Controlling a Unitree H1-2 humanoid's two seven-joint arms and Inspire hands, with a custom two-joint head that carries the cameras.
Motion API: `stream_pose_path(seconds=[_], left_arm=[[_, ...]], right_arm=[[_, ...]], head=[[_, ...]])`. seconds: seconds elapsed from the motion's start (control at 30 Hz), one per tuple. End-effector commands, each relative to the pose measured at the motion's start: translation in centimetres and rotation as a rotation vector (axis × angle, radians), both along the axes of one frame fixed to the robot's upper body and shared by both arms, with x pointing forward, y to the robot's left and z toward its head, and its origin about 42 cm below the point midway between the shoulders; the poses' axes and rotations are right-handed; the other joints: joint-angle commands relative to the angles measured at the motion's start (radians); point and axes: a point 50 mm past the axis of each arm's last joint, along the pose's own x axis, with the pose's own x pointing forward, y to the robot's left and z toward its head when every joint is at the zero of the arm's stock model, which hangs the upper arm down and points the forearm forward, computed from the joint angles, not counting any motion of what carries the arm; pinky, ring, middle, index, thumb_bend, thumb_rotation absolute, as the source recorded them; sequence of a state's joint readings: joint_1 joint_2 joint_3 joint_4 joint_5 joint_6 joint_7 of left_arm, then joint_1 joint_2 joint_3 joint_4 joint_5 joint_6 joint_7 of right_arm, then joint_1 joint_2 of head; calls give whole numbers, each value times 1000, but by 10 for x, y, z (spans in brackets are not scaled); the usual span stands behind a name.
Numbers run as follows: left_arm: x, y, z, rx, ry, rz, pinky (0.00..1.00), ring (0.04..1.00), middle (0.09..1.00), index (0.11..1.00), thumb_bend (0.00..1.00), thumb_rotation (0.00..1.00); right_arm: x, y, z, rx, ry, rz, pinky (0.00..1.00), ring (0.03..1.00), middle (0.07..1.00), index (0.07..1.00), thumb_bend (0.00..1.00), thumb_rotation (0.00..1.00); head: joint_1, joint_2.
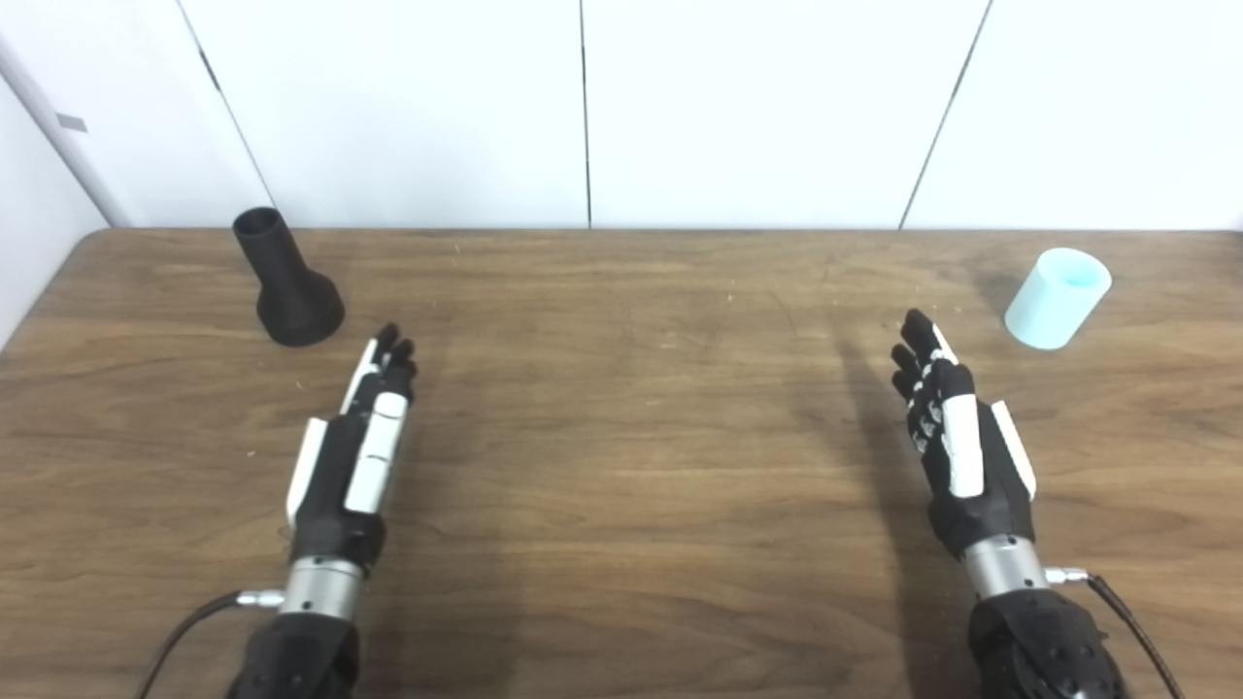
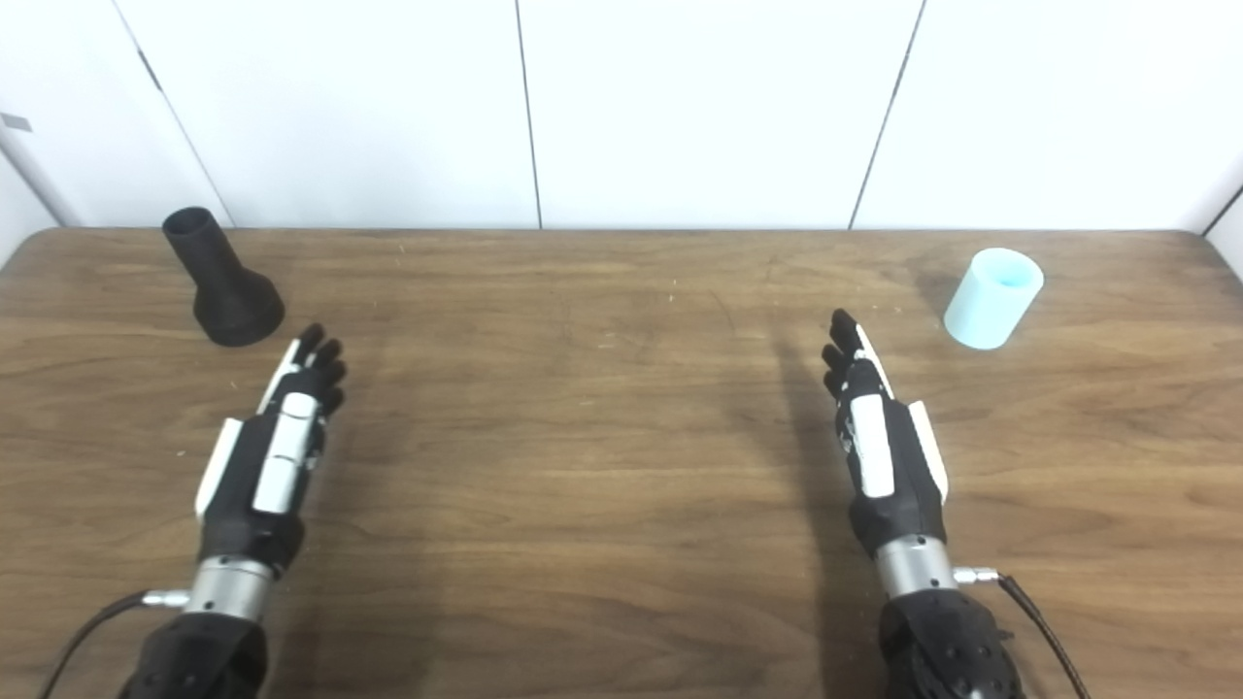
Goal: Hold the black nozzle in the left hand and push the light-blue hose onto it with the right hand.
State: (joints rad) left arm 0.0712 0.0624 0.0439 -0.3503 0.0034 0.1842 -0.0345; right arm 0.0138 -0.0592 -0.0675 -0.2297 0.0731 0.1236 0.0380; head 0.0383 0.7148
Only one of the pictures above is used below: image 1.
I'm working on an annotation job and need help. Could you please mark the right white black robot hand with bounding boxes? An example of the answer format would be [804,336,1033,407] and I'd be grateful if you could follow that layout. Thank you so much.
[890,309,1038,562]

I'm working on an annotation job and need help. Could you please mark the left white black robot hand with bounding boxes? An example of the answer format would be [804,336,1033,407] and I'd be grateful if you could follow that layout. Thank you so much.
[286,323,420,575]

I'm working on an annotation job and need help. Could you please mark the black funnel-shaped nozzle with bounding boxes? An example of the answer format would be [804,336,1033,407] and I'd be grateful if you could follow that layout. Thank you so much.
[232,207,347,348]

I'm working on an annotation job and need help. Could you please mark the light-blue short hose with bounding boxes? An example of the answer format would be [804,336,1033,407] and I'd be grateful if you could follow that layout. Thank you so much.
[1004,248,1113,350]

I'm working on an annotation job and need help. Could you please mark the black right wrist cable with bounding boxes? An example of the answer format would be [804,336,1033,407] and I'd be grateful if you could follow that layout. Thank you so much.
[1044,566,1187,699]

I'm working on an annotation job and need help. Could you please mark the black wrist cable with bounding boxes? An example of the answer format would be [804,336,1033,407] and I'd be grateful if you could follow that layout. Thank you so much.
[136,589,287,699]
[1044,566,1187,699]

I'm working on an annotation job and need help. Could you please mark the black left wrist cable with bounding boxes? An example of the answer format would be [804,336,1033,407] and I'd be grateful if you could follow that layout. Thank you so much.
[136,589,287,699]

